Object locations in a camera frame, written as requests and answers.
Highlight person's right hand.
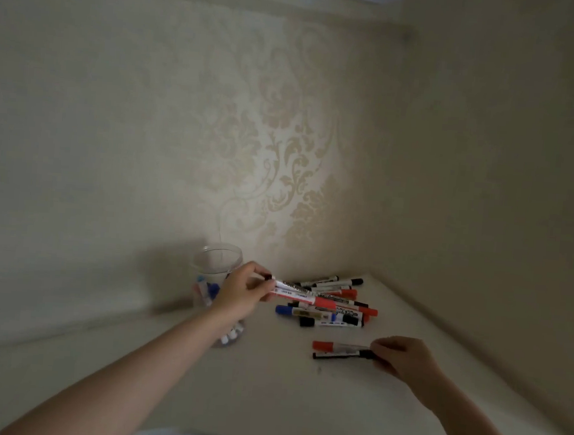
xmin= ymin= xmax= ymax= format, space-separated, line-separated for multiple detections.
xmin=366 ymin=334 xmax=449 ymax=400

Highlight person's left hand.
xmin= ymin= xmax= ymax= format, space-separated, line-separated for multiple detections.
xmin=208 ymin=257 xmax=279 ymax=327

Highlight bundle of assorted markers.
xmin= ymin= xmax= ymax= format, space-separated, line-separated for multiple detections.
xmin=188 ymin=274 xmax=248 ymax=349

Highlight clear plastic jar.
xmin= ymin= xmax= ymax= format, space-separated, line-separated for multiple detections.
xmin=183 ymin=240 xmax=254 ymax=351

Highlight red cap white marker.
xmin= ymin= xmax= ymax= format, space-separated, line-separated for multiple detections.
xmin=312 ymin=340 xmax=375 ymax=356
xmin=262 ymin=276 xmax=341 ymax=311

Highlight black capped white marker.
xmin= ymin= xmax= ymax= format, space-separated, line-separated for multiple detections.
xmin=311 ymin=346 xmax=382 ymax=366

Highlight row of assorted markers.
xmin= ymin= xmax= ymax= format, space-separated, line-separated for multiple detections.
xmin=273 ymin=271 xmax=382 ymax=334

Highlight person's left forearm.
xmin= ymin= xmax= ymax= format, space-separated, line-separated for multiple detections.
xmin=0 ymin=289 xmax=241 ymax=435

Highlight person's right forearm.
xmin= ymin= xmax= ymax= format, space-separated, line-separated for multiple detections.
xmin=408 ymin=373 xmax=548 ymax=435

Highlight white table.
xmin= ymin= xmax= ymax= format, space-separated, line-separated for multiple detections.
xmin=0 ymin=244 xmax=574 ymax=435

